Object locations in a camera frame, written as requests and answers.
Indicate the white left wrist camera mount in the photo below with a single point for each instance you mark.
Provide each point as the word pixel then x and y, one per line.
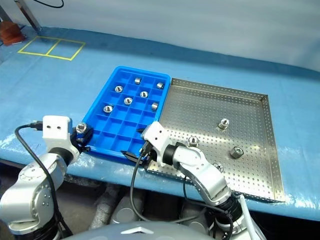
pixel 55 130

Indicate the metal nut tray bottom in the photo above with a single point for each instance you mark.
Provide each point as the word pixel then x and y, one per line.
pixel 219 167

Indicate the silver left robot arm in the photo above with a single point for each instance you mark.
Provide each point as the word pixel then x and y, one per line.
pixel 32 185

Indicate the blue compartment plastic tray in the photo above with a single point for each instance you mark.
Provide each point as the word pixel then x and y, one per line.
pixel 125 125

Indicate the grey foam tube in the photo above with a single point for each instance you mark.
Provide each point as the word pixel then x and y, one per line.
pixel 103 207

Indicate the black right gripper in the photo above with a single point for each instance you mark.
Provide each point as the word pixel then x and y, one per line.
pixel 148 155

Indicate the perforated steel tray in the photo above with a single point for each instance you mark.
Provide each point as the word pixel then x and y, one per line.
pixel 200 110

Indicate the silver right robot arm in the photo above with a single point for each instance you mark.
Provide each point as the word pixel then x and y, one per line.
pixel 205 172

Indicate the metal nut on tray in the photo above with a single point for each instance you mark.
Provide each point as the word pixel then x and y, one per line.
pixel 236 152
pixel 223 124

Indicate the metal nut on tray upper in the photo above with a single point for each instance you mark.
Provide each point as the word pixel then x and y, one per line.
pixel 223 124

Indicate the red-brown block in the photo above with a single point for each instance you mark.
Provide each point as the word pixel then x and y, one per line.
pixel 10 32

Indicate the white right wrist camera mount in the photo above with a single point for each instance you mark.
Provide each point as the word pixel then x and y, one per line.
pixel 156 136

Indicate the yellow tape marking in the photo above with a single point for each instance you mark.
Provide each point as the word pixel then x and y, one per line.
pixel 52 47

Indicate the grey robot torso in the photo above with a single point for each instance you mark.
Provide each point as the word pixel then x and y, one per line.
pixel 135 231

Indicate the metal stand leg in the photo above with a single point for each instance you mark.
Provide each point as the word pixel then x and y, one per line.
pixel 30 15

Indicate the metal nut on tray right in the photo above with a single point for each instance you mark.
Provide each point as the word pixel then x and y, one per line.
pixel 236 152

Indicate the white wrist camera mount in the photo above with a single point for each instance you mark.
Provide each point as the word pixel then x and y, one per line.
pixel 55 130
pixel 156 136

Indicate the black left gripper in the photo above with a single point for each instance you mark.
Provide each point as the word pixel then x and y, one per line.
pixel 75 140

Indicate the metal roller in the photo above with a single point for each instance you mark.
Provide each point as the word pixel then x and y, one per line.
pixel 155 106
pixel 81 127
pixel 128 100
pixel 108 108
pixel 144 94
pixel 193 141
pixel 137 80
pixel 118 88
pixel 160 85

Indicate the dark rounded shape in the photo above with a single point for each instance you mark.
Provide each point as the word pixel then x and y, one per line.
pixel 195 215
pixel 126 210

